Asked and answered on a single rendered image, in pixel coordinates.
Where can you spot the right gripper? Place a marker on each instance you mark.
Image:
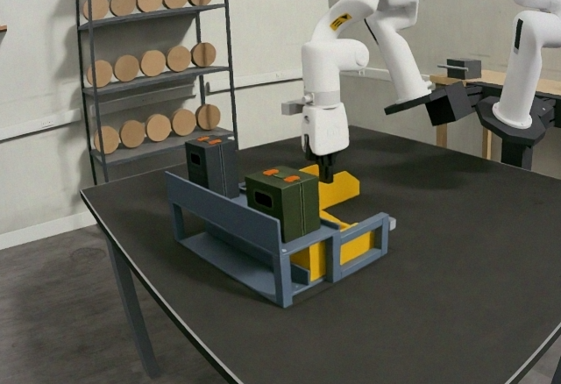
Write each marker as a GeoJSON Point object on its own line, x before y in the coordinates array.
{"type": "Point", "coordinates": [324, 132]}

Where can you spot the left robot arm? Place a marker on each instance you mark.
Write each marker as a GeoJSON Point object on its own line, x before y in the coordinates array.
{"type": "Point", "coordinates": [532, 30]}

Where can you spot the yellow bin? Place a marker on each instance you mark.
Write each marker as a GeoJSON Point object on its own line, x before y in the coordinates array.
{"type": "Point", "coordinates": [344, 186]}
{"type": "Point", "coordinates": [313, 257]}

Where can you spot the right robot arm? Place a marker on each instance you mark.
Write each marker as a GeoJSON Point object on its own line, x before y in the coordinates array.
{"type": "Point", "coordinates": [322, 61]}

